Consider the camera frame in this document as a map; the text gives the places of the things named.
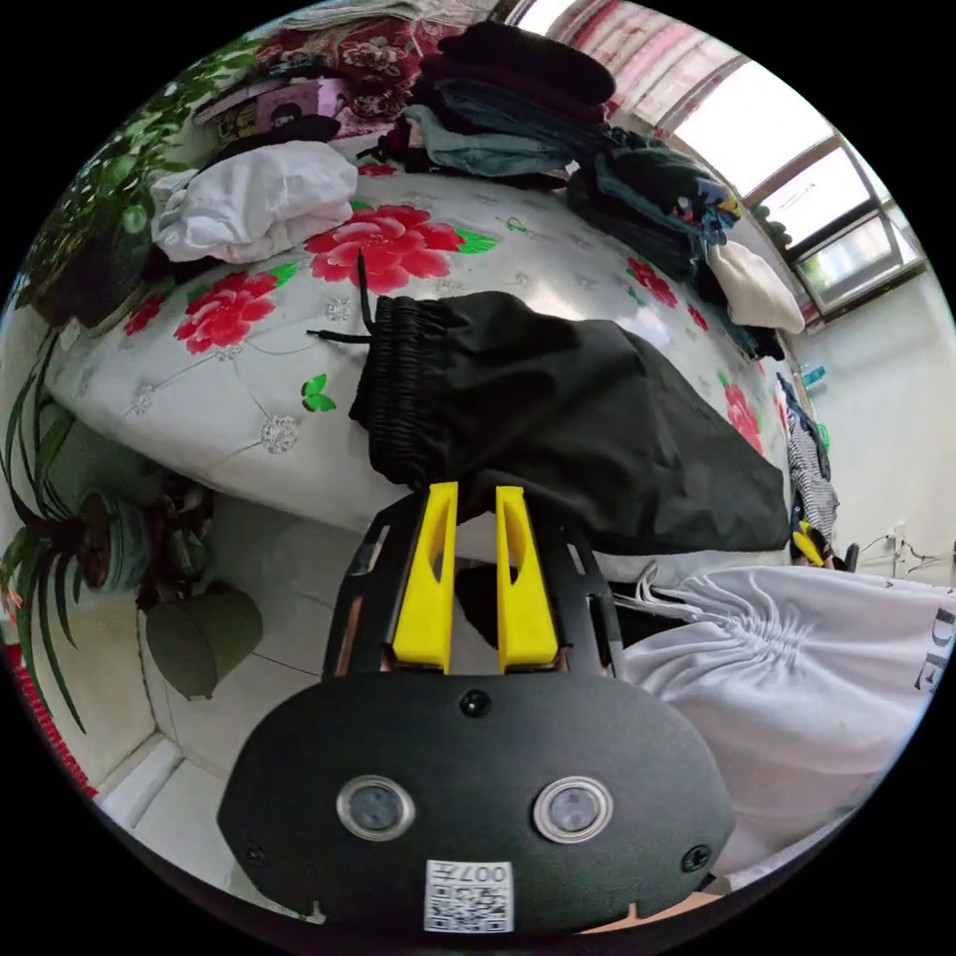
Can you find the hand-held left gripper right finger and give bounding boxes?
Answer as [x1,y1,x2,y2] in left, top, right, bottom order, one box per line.
[495,485,559,673]

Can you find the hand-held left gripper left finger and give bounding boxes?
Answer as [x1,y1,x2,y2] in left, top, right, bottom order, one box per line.
[392,481,459,675]

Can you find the black pants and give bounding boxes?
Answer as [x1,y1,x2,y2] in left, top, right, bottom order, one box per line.
[306,250,793,558]

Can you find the hanging striped clothes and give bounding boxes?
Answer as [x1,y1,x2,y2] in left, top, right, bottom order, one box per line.
[775,371,840,541]

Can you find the person's body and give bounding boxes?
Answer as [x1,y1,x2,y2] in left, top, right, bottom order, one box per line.
[617,565,956,876]

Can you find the potted plant with broad leaves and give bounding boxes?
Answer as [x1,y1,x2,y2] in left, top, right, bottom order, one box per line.
[137,477,264,703]

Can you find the bed with floral sheet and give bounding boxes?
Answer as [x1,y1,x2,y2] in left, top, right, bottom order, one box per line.
[44,160,795,581]

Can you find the window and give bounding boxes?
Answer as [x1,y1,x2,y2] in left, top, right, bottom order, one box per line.
[671,58,931,324]

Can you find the potted plant with long leaves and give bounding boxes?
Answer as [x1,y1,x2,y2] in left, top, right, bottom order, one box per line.
[0,328,154,737]

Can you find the white folded garment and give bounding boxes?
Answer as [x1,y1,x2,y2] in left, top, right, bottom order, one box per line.
[151,139,361,264]

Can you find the pile of clothes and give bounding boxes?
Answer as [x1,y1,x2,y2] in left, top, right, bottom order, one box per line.
[357,20,808,363]

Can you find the pink striped curtain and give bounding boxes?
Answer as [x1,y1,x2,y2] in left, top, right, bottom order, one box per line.
[545,7,745,103]

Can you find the large leafy green plant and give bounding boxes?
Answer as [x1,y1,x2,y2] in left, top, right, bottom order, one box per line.
[18,37,263,332]

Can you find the red floral quilt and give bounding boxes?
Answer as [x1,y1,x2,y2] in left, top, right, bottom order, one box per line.
[253,20,464,139]

